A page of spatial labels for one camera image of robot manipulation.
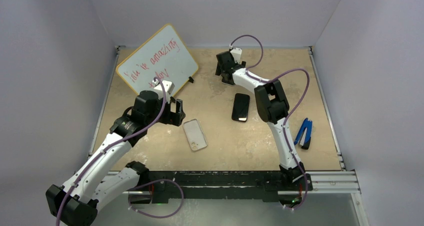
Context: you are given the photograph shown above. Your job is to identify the aluminium frame rail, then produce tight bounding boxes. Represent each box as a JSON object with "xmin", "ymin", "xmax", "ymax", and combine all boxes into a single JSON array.
[{"xmin": 68, "ymin": 170, "xmax": 361, "ymax": 195}]

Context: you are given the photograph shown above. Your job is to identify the blue marker pen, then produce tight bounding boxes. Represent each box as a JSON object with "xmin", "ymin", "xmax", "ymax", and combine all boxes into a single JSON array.
[{"xmin": 294, "ymin": 118, "xmax": 313, "ymax": 150}]

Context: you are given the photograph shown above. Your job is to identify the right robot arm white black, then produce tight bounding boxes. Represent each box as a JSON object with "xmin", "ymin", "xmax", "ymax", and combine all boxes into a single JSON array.
[{"xmin": 215, "ymin": 49, "xmax": 306, "ymax": 189}]

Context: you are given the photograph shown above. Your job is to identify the purple cable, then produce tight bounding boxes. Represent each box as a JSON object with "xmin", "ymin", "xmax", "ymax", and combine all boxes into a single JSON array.
[
  {"xmin": 55, "ymin": 77, "xmax": 185, "ymax": 226},
  {"xmin": 229, "ymin": 34, "xmax": 311, "ymax": 211}
]

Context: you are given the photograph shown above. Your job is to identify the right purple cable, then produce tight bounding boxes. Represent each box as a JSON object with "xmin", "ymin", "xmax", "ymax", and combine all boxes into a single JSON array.
[{"xmin": 229, "ymin": 34, "xmax": 311, "ymax": 211}]

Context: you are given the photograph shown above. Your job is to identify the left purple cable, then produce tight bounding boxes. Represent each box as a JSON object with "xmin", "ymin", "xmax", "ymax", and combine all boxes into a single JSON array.
[{"xmin": 55, "ymin": 77, "xmax": 185, "ymax": 226}]

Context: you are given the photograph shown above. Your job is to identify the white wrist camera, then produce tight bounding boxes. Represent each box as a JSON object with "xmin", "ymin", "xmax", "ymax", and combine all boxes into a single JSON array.
[
  {"xmin": 152, "ymin": 79, "xmax": 175, "ymax": 102},
  {"xmin": 229, "ymin": 47, "xmax": 242, "ymax": 64}
]

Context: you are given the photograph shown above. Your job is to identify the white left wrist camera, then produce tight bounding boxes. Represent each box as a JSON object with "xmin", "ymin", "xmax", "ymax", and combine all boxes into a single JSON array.
[{"xmin": 152, "ymin": 79, "xmax": 175, "ymax": 102}]

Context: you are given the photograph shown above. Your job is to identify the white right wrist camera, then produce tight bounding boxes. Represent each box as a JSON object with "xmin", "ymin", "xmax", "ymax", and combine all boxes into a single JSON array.
[{"xmin": 229, "ymin": 47, "xmax": 242, "ymax": 64}]

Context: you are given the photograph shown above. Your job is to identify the white phone case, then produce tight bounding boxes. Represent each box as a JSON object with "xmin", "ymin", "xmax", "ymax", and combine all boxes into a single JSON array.
[{"xmin": 183, "ymin": 119, "xmax": 208, "ymax": 151}]

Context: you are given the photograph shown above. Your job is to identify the black phone case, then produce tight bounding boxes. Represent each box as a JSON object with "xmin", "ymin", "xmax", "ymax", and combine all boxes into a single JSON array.
[{"xmin": 231, "ymin": 93, "xmax": 250, "ymax": 122}]

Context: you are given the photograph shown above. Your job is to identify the black phone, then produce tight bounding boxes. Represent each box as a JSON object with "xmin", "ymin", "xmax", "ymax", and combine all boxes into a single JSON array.
[{"xmin": 221, "ymin": 78, "xmax": 235, "ymax": 86}]

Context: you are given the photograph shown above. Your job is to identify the white board yellow frame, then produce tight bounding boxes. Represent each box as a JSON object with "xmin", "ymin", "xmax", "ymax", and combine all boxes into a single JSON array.
[{"xmin": 116, "ymin": 24, "xmax": 199, "ymax": 96}]

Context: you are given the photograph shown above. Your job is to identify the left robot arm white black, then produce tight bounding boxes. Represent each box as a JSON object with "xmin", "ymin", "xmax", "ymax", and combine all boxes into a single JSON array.
[{"xmin": 46, "ymin": 90, "xmax": 186, "ymax": 225}]

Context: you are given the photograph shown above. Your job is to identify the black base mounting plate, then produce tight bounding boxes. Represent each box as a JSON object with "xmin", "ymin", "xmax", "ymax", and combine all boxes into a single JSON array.
[{"xmin": 128, "ymin": 170, "xmax": 313, "ymax": 205}]

